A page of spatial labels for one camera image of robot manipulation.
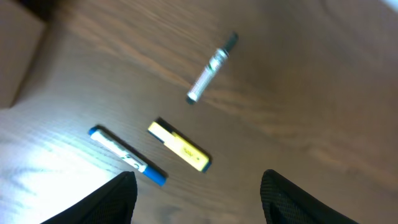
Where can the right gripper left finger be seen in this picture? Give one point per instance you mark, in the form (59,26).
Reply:
(113,202)

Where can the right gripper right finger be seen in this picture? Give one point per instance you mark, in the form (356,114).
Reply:
(284,202)

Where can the yellow highlighter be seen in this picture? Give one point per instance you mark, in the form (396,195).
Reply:
(174,140)

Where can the cardboard box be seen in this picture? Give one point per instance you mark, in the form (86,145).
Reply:
(21,31)

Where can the blue whiteboard marker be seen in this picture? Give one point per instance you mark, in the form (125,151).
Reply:
(126,153)

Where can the black whiteboard marker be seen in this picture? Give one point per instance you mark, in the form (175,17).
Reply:
(211,69)

